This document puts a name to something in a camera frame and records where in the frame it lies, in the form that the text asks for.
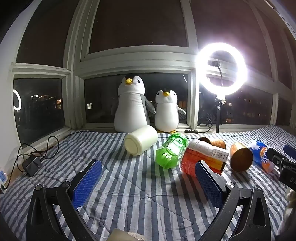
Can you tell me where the large penguin plush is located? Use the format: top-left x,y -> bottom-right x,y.
110,76 -> 156,133

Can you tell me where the black ring light cable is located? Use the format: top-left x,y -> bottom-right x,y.
184,115 -> 213,134

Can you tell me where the white window frame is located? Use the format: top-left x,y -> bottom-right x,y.
0,0 -> 296,149

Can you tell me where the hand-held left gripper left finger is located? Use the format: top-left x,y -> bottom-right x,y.
25,159 -> 102,241

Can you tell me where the black gooseneck phone holder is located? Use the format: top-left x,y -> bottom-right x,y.
208,60 -> 224,87

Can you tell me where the orange and white can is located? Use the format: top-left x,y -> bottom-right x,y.
180,139 -> 229,176

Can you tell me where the orange can behind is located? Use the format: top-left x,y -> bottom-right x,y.
198,137 -> 226,150

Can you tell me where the striped blanket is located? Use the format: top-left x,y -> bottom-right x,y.
0,125 -> 296,241

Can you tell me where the blue orange soda can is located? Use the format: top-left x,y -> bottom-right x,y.
249,140 -> 277,174

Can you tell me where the white plastic cup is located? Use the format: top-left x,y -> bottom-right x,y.
124,125 -> 159,156

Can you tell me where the beige fuzzy cloth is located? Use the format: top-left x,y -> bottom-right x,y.
110,229 -> 145,241

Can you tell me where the white power strip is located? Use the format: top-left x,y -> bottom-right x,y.
0,166 -> 10,194

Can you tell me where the green plastic bottle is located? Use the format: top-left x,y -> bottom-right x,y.
155,133 -> 189,169

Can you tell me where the black adapter cable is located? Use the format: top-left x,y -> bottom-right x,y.
14,130 -> 94,173

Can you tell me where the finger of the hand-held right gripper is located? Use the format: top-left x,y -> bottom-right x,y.
268,148 -> 290,168
283,144 -> 296,161

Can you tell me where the black tripod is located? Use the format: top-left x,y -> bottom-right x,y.
198,96 -> 226,134

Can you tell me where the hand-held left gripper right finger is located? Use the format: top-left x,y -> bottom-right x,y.
195,160 -> 271,241

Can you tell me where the black power adapter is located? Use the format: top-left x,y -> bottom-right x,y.
22,155 -> 43,177

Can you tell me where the small penguin plush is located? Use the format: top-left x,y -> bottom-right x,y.
154,89 -> 187,134

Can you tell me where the person's right forearm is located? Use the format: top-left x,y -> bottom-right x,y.
284,189 -> 296,233

